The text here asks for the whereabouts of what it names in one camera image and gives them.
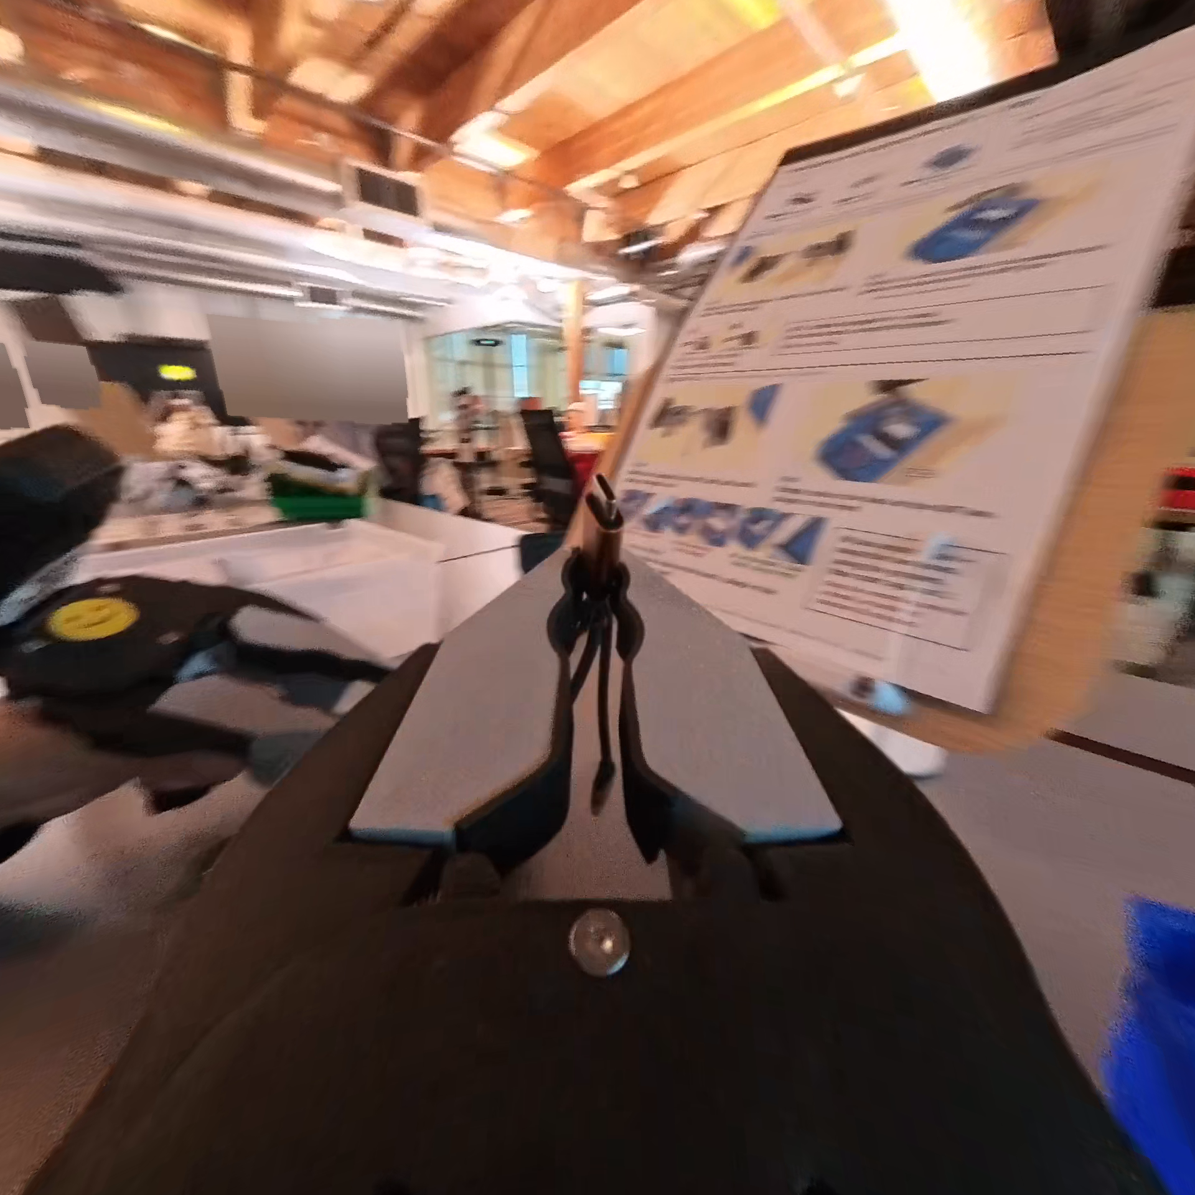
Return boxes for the person's left hand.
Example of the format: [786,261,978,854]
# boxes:
[0,705,249,837]

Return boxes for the black office chair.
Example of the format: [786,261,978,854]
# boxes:
[518,409,582,528]

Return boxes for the tan display board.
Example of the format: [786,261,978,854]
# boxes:
[598,19,1195,760]

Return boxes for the white stand base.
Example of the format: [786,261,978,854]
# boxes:
[841,678,951,779]

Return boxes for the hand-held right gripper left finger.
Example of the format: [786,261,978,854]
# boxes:
[349,549,575,874]

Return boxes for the printed instruction sheet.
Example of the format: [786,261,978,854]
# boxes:
[612,29,1195,719]

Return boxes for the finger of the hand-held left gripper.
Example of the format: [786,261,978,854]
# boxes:
[230,612,396,685]
[168,686,375,781]

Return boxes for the green storage bin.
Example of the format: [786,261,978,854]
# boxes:
[269,464,377,521]

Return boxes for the ceiling air vent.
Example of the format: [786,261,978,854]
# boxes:
[346,161,424,218]

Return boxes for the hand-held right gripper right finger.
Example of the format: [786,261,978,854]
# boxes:
[616,549,847,865]

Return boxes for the thin black cable orange plugs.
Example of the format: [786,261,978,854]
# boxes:
[558,473,629,817]

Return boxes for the blue plastic storage bin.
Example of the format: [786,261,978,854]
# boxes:
[1100,895,1195,1126]

